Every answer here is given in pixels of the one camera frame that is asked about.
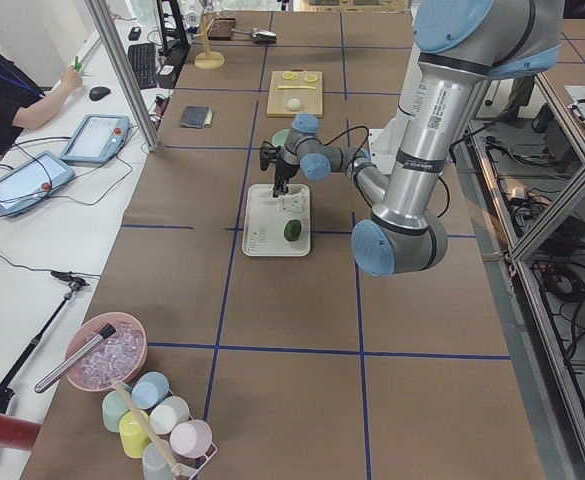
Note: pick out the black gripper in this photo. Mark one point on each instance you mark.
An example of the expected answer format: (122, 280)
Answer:
(285, 169)

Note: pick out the white steamed bun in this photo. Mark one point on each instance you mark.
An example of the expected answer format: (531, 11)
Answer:
(294, 104)

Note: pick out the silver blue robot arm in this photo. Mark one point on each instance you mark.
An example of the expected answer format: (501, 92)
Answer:
(460, 43)

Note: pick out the mint green bowl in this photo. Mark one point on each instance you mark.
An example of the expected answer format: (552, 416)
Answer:
(279, 138)

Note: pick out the pink bowl with ice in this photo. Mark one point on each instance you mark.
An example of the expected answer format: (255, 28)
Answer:
(119, 357)

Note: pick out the white bear serving tray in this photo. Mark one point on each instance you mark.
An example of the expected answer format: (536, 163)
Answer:
(266, 217)

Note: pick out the dark green avocado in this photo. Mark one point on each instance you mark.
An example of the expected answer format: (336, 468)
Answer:
(292, 230)

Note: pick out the bamboo cutting board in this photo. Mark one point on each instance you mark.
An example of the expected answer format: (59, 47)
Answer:
(312, 100)

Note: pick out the yellow plastic knife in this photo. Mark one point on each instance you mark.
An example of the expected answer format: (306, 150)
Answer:
(296, 87)

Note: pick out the wooden mug tree stand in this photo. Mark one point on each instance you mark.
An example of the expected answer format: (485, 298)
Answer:
(207, 59)

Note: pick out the metal ice scoop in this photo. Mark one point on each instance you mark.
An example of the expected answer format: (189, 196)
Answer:
(257, 35)

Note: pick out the black keyboard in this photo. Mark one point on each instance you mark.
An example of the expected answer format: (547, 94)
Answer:
(142, 59)

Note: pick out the far blue teach pendant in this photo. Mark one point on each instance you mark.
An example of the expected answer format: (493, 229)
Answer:
(98, 138)

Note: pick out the blue teach pendant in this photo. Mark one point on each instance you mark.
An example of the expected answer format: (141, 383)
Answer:
(98, 138)
(32, 182)

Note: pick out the black computer mouse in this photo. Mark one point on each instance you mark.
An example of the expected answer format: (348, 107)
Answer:
(98, 93)

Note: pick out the black small device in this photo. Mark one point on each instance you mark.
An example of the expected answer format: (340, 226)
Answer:
(134, 33)

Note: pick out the steel tube black cap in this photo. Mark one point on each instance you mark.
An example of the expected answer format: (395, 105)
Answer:
(62, 369)

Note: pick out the near blue teach pendant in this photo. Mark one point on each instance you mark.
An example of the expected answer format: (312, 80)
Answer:
(32, 182)

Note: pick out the blue plastic cup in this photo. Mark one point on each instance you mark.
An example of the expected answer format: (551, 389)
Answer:
(151, 388)

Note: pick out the white plastic cup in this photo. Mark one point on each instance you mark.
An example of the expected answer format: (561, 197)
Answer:
(171, 412)

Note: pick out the pink plastic cup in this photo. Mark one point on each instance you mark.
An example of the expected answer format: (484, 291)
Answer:
(191, 439)

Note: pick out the green plastic cup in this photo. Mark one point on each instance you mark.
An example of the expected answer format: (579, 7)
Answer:
(113, 408)

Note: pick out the yellow plastic cup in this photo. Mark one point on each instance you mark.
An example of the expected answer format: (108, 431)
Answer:
(133, 437)

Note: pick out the wooden stick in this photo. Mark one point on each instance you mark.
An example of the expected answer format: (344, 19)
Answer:
(177, 469)

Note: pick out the clear grey plastic cup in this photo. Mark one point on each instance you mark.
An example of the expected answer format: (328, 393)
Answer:
(154, 466)

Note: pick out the black tripod stick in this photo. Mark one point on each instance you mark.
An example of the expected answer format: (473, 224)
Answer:
(75, 282)

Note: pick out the red cylinder tube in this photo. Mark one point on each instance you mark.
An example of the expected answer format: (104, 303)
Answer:
(17, 433)

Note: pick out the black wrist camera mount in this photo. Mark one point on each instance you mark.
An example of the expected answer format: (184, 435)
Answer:
(268, 154)

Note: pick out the lemon slice near handle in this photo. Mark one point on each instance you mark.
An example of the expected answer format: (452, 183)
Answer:
(289, 75)

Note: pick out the aluminium frame post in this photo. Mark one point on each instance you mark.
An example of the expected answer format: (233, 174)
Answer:
(110, 38)

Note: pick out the white wire cup rack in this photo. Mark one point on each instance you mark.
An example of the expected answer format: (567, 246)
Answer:
(193, 466)

